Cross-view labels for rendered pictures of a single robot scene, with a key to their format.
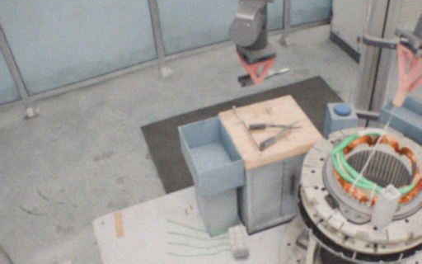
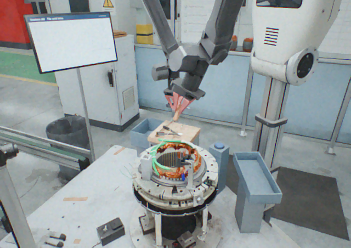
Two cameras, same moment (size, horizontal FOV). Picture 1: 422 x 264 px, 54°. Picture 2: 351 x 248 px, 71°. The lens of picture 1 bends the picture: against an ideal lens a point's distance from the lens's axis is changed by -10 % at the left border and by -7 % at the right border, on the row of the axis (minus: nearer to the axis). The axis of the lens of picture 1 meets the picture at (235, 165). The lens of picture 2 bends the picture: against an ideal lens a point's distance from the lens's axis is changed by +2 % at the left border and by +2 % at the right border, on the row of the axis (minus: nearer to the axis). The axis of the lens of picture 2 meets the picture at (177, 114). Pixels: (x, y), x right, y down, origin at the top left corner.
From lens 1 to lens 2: 0.82 m
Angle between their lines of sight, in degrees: 40
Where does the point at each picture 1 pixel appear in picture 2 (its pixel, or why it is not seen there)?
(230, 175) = (142, 140)
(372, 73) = (257, 139)
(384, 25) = (266, 109)
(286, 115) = (186, 132)
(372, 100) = not seen: hidden behind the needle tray
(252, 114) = (175, 125)
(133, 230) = (120, 155)
